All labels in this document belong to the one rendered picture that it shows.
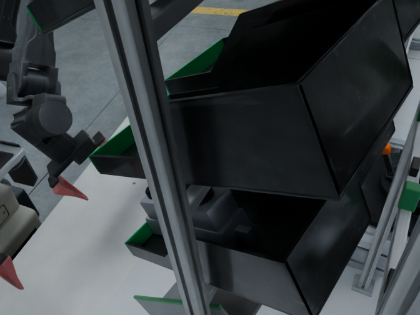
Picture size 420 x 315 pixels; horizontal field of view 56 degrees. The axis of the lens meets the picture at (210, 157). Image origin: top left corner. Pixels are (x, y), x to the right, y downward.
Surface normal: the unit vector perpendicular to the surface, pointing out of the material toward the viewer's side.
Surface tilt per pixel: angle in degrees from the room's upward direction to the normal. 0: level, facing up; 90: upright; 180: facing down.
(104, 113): 0
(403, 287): 90
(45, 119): 63
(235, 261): 90
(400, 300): 90
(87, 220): 0
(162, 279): 0
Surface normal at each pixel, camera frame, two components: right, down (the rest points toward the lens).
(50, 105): 0.72, -0.07
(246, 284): -0.60, 0.59
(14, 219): 0.04, -0.69
